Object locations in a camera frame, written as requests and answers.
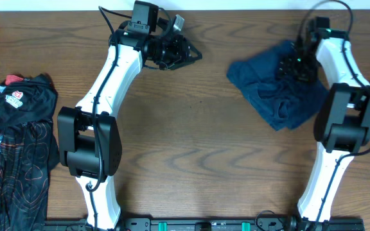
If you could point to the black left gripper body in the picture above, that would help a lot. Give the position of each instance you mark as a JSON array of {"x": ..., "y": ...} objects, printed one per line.
[{"x": 166, "y": 55}]

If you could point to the black mounting rail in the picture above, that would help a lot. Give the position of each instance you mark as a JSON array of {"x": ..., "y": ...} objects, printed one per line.
[{"x": 263, "y": 223}]

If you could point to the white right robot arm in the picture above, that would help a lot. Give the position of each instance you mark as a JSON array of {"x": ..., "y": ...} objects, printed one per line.
[{"x": 342, "y": 126}]

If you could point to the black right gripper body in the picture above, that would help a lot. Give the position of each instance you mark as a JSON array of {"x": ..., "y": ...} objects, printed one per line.
[{"x": 302, "y": 68}]

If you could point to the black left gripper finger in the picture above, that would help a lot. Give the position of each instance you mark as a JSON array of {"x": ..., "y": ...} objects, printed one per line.
[
  {"x": 193, "y": 52},
  {"x": 184, "y": 62}
]

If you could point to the black patterned garment pile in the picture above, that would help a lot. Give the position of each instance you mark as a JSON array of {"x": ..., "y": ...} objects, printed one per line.
[{"x": 28, "y": 150}]

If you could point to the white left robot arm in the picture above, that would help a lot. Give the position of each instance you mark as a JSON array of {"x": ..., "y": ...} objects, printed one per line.
[{"x": 89, "y": 141}]

